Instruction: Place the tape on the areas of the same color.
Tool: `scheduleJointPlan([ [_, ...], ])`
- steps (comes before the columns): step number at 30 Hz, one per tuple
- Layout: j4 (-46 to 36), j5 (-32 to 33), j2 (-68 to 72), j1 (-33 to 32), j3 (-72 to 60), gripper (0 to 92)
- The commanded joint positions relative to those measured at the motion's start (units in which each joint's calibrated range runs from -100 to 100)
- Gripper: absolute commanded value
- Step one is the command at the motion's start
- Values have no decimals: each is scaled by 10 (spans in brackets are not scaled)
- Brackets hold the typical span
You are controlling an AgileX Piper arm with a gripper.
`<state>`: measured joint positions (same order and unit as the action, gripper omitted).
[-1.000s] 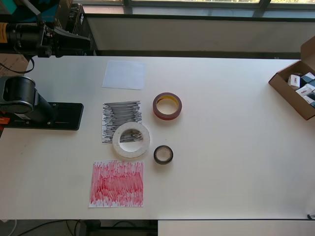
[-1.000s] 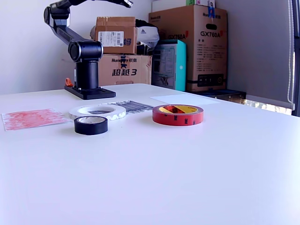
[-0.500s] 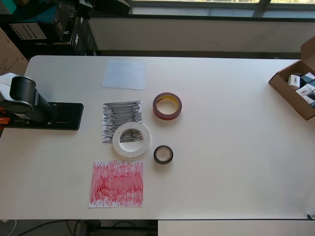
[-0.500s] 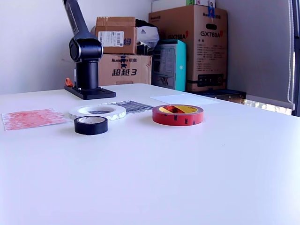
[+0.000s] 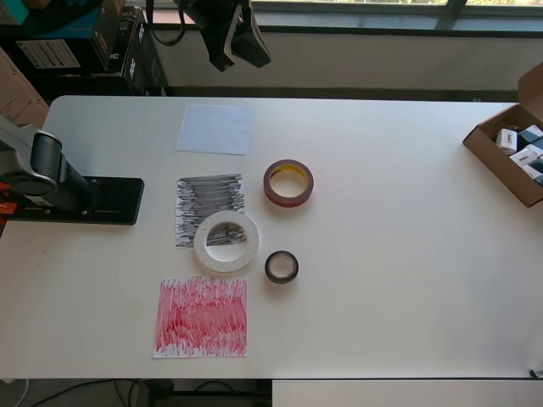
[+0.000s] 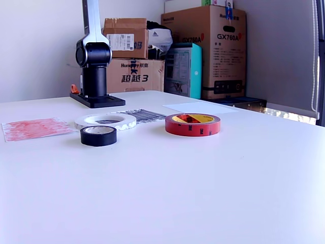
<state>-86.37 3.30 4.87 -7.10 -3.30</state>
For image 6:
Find red tape roll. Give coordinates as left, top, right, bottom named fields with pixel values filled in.
left=165, top=113, right=221, bottom=137

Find white tape roll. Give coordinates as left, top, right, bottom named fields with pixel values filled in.
left=74, top=113, right=137, bottom=132

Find black tape roll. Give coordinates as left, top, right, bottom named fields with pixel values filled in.
left=80, top=126, right=118, bottom=147

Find black scribbled paper sheet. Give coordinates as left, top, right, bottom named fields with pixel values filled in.
left=96, top=108, right=170, bottom=125

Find plain white paper sheet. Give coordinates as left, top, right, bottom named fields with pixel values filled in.
left=162, top=102, right=239, bottom=115

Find Huntkey printed cardboard box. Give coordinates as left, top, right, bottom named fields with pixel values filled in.
left=106, top=58, right=166, bottom=94

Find teal product box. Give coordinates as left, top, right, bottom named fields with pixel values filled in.
left=164, top=42, right=203, bottom=99

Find large GX760A cardboard box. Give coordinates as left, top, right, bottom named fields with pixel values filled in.
left=161, top=5, right=247, bottom=100

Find white adidas bag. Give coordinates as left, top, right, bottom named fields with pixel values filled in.
left=146, top=20, right=174, bottom=50

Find black box with trim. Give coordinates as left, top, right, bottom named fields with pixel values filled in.
left=210, top=96, right=267, bottom=114

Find small labelled cardboard box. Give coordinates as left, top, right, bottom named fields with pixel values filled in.
left=103, top=17, right=149, bottom=59

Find red scribbled paper sheet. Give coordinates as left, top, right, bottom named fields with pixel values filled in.
left=2, top=117, right=78, bottom=143

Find white printed carton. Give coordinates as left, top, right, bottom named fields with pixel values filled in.
left=212, top=0, right=235, bottom=8

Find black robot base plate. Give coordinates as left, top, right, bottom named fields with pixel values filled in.
left=70, top=93, right=126, bottom=109

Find white bead blind cord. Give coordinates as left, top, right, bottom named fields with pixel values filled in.
left=310, top=0, right=320, bottom=119

